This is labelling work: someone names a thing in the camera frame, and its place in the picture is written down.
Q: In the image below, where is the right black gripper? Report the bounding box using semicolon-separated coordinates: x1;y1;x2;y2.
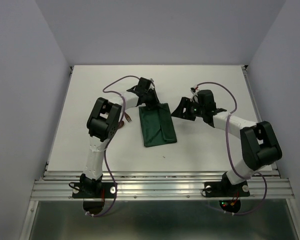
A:
169;98;204;122

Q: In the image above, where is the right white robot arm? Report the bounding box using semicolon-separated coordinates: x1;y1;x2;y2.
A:
171;90;283;195

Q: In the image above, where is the brown wooden spoon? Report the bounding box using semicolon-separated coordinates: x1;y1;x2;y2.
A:
118;120;125;129

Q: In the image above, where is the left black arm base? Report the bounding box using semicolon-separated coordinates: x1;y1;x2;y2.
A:
68;173;117;199

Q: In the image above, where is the brown wooden fork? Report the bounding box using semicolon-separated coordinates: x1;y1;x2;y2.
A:
124;113;132;123

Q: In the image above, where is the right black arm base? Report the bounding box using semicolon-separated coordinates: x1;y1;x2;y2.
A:
201;173;250;198

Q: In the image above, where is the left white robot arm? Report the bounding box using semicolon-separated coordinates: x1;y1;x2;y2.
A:
80;75;160;197

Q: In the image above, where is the dark green cloth napkin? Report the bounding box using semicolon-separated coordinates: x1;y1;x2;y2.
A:
138;103;178;148

